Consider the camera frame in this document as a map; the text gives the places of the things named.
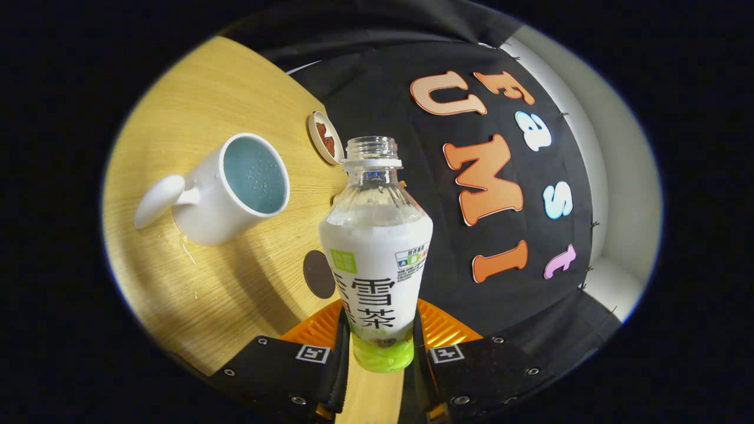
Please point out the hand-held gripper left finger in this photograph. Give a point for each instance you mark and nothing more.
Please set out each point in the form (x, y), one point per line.
(340, 383)

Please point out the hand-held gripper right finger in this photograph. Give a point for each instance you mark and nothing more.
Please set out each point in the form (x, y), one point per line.
(421, 383)

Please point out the round dark coaster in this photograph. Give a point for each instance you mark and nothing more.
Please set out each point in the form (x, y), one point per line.
(317, 274)

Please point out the clear juice bottle white label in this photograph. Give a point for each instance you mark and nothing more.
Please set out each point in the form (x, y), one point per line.
(377, 247)

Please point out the white cup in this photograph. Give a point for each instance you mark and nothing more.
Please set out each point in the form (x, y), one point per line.
(206, 206)

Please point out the wooden table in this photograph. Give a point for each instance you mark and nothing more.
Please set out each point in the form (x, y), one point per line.
(177, 294)

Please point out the cream round plate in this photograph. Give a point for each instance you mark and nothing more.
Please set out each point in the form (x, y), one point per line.
(318, 148)

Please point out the red food piece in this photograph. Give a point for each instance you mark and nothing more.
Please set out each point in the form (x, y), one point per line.
(321, 129)
(331, 145)

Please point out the white stand pole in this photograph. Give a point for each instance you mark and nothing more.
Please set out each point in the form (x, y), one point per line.
(304, 66)

